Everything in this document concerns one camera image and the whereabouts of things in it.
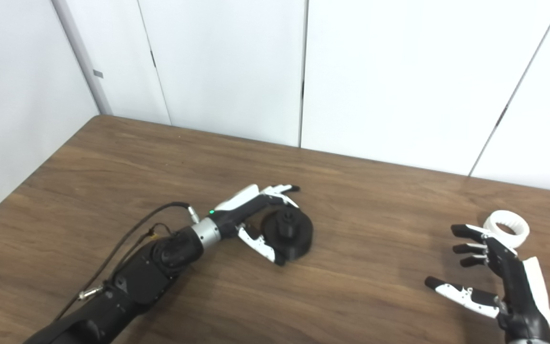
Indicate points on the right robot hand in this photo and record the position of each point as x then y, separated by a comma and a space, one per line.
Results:
518, 291

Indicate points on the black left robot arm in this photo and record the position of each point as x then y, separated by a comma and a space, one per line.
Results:
146, 277

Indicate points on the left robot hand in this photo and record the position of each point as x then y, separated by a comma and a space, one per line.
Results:
237, 212

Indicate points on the small grey wall tag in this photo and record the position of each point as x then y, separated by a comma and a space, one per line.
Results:
98, 74

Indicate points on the round black part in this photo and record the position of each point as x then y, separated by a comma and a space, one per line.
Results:
299, 236

